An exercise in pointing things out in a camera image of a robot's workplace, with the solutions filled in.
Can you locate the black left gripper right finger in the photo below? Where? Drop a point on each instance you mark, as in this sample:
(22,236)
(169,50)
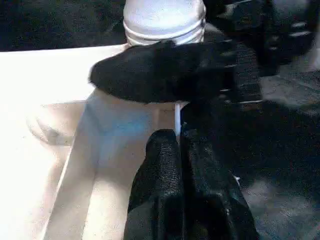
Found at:
(215,190)

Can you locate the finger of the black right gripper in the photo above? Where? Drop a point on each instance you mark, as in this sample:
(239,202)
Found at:
(160,72)

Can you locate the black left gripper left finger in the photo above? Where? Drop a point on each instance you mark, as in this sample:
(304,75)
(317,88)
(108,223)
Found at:
(155,190)

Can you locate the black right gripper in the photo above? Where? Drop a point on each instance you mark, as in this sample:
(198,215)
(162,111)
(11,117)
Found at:
(280,30)

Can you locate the white plastic table leg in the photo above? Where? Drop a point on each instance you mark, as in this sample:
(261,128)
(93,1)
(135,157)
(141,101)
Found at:
(165,20)

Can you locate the white plastic table top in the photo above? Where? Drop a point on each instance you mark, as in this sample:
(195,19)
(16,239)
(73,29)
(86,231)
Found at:
(50,100)

